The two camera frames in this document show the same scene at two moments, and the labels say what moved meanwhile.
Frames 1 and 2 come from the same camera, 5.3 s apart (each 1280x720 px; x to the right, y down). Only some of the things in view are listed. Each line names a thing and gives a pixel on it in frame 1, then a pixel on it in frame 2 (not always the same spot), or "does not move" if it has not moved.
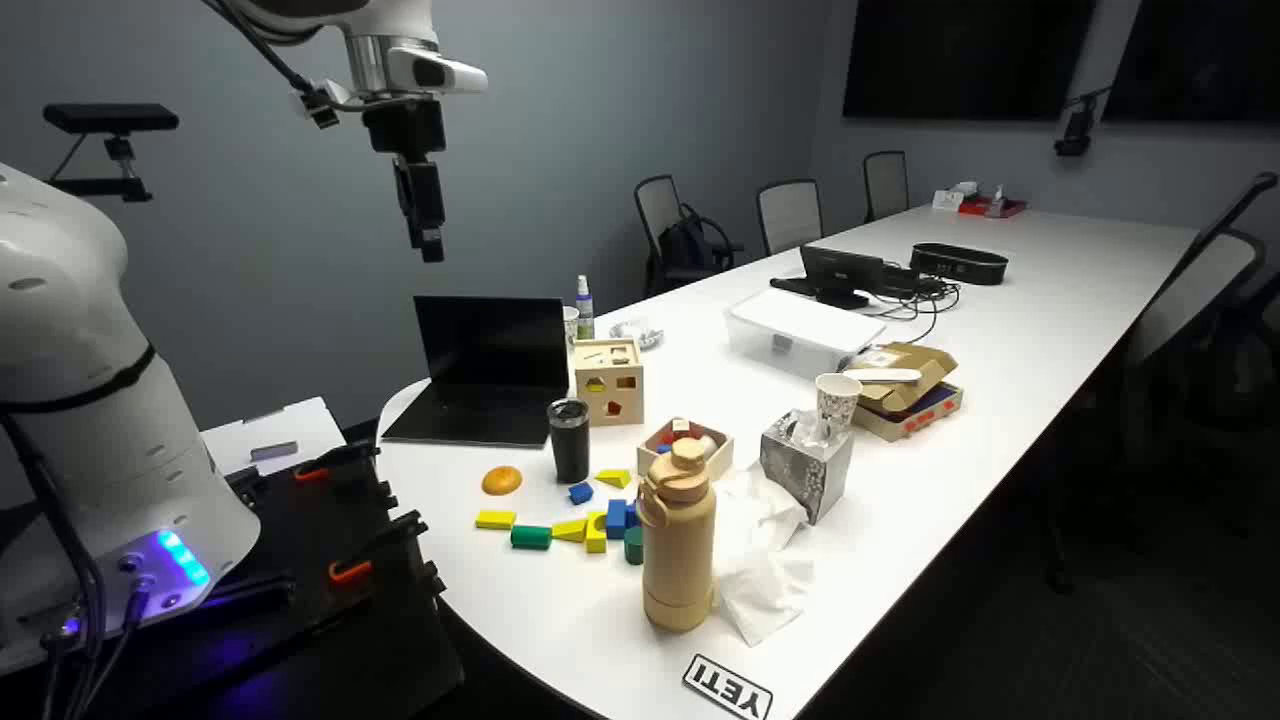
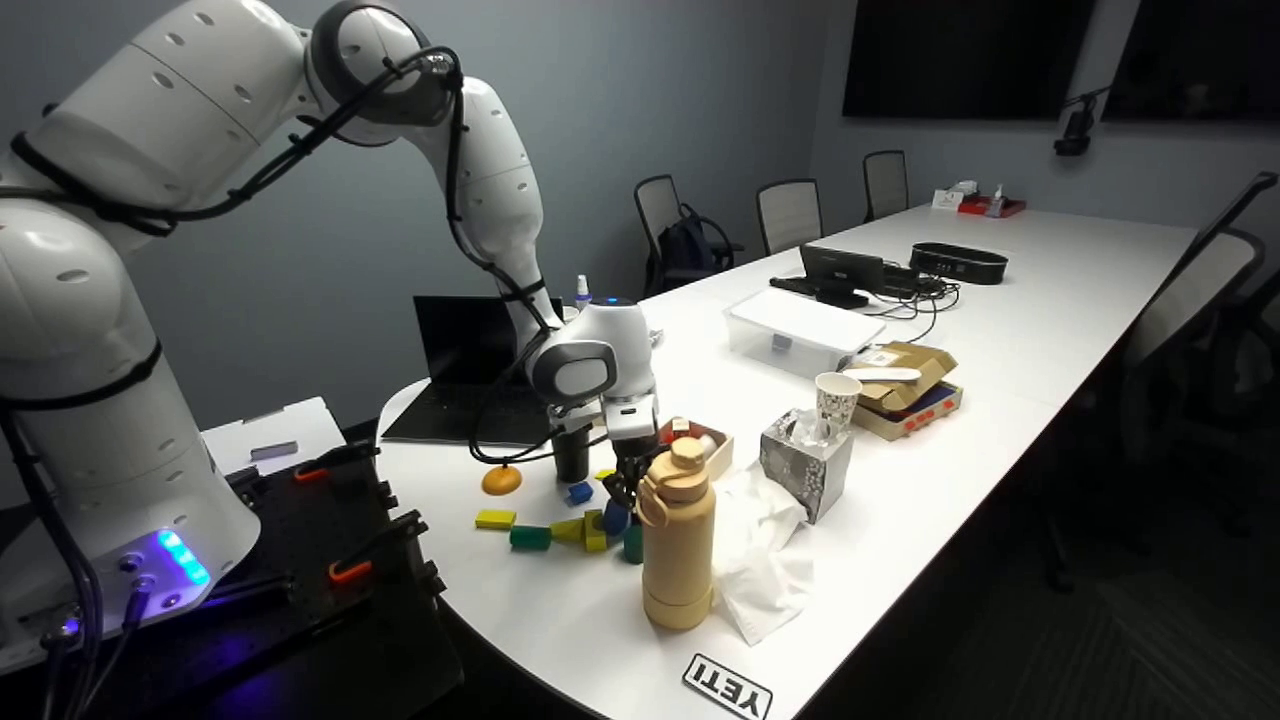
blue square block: [623, 517] does not move
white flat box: [813, 330] does not move
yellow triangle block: [593, 535] does not move
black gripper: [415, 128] to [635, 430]
